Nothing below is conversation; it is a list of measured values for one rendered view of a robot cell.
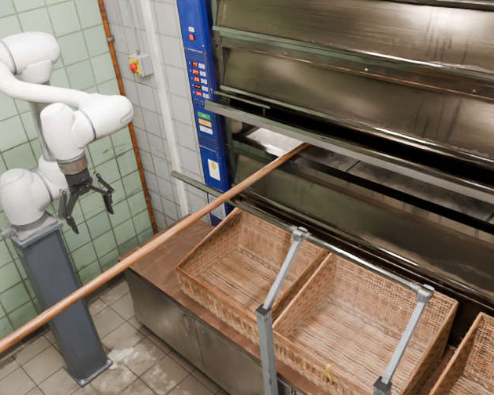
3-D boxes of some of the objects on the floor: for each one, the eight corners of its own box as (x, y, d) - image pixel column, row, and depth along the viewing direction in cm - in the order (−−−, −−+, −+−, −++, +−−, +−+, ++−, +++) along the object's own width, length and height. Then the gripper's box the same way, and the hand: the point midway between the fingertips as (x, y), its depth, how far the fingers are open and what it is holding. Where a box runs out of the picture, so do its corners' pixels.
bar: (209, 342, 288) (176, 168, 223) (412, 494, 211) (452, 295, 146) (168, 378, 270) (118, 200, 205) (373, 558, 193) (397, 363, 128)
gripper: (102, 149, 166) (118, 201, 178) (32, 182, 153) (55, 237, 165) (114, 155, 162) (130, 208, 174) (43, 190, 148) (66, 245, 160)
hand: (92, 219), depth 169 cm, fingers open, 13 cm apart
